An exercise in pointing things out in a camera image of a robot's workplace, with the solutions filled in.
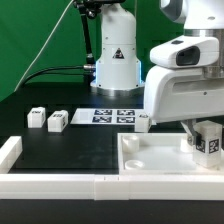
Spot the white U-shaped fence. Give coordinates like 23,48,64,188
0,136,224,200

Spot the black cable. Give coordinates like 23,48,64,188
23,65,98,85

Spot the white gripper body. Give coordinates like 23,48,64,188
143,66,224,123

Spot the white square tabletop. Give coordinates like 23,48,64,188
117,133,224,175

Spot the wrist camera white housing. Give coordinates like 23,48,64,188
150,35,219,69

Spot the white sheet with markers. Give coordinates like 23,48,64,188
71,108,148,125

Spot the black camera stand pole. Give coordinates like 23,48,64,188
73,0,126,64

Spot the white cable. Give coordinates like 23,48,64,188
13,0,75,92

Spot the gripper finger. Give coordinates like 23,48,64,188
181,119,200,146

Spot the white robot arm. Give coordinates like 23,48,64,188
91,0,224,145

